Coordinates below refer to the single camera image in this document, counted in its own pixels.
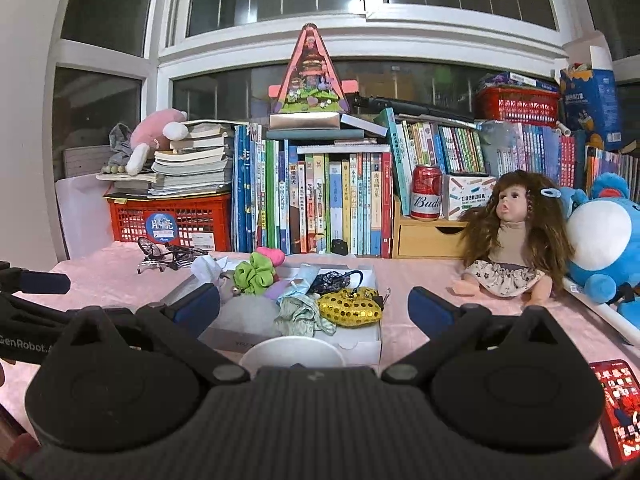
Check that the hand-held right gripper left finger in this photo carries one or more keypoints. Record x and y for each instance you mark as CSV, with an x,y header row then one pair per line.
x,y
200,307

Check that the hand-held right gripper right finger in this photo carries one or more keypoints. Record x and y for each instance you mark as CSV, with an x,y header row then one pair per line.
x,y
430,312

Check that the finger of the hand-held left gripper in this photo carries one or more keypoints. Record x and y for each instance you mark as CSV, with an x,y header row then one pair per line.
x,y
35,312
42,283

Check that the white cardboard box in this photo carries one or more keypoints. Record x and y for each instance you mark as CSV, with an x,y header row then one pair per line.
x,y
360,347

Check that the gold sequin heart pouch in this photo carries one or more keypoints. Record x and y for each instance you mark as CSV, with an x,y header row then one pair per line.
x,y
350,307

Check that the pink tablecloth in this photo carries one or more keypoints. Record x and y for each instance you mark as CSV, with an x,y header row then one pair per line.
x,y
425,275

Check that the white crumpled tissue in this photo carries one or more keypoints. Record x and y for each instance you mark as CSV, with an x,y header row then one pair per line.
x,y
205,267

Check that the black model bicycle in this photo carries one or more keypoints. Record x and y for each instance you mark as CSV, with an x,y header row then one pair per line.
x,y
170,255

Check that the green scrunchie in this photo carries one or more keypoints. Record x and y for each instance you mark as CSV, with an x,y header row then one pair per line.
x,y
255,272

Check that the wooden drawer box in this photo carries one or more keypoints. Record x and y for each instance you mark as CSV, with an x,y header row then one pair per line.
x,y
420,240

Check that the white board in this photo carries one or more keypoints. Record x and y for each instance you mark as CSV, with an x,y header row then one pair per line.
x,y
80,215

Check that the red plastic crate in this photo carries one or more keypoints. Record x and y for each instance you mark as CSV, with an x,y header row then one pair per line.
x,y
200,220

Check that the pink scrunchie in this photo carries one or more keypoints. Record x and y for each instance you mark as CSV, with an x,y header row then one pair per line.
x,y
274,256

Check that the paper cup with blue dog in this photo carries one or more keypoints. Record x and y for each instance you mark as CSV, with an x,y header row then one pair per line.
x,y
292,352

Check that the dark floral scrunchie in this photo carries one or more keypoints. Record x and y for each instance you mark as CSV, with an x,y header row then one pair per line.
x,y
330,281

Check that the light blue packet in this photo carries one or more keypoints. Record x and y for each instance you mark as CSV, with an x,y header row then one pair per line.
x,y
305,280

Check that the small black case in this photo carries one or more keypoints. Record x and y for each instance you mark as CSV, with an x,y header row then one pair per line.
x,y
340,247

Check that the red beer can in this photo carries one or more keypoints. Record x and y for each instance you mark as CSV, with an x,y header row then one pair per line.
x,y
426,195

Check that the white printed carton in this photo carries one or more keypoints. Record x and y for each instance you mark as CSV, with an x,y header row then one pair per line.
x,y
467,197

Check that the brown-haired doll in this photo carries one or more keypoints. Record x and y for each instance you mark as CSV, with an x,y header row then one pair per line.
x,y
510,220

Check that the grey grid mat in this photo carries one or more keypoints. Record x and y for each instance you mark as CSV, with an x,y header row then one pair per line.
x,y
85,160

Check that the stack of flat books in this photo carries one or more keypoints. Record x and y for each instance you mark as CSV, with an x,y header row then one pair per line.
x,y
195,165

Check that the grey plush toy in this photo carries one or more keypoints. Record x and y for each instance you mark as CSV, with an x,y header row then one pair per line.
x,y
120,142

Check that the white rod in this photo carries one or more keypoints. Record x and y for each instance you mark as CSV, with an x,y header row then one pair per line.
x,y
600,310

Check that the row of slim books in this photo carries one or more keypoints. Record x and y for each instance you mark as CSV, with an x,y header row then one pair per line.
x,y
460,145

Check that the pink plush bunny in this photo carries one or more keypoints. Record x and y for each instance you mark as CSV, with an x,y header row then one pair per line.
x,y
155,132

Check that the blue plush toy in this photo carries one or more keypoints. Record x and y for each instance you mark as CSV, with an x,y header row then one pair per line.
x,y
600,240

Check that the dark green flat book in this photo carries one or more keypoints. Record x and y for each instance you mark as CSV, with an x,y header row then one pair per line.
x,y
315,135

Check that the red phone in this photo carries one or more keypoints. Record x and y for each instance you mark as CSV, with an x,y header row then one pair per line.
x,y
617,405

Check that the long black rod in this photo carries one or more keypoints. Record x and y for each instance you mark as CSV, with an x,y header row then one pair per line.
x,y
400,105

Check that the gold flat box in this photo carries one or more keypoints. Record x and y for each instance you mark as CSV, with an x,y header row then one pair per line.
x,y
305,121

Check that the red plastic basket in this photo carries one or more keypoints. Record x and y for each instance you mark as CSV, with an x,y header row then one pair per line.
x,y
515,105

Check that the pink triangular toy house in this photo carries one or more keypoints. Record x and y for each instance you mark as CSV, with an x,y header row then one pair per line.
x,y
307,75

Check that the blue printed carton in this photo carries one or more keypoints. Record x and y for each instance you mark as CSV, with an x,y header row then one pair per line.
x,y
590,100

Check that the white window frame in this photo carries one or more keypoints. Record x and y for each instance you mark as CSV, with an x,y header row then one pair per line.
x,y
350,15

